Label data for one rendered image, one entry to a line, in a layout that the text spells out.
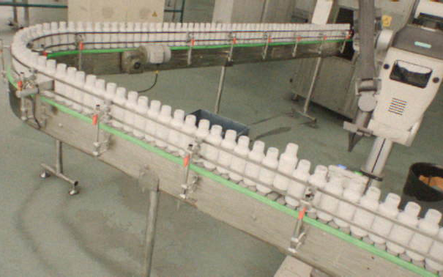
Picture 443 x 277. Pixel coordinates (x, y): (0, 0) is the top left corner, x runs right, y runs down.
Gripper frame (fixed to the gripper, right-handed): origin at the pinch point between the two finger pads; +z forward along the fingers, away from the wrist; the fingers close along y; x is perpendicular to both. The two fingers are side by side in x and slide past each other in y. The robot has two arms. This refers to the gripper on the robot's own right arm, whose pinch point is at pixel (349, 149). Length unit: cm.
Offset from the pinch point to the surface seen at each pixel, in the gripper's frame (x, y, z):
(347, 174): -4.1, 2.6, 8.2
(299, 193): -16.8, -8.3, 19.1
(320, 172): -19.0, -4.2, 9.4
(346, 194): -18.4, 5.9, 13.0
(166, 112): -19, -67, 10
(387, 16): 320, -46, -134
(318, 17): 351, -127, -124
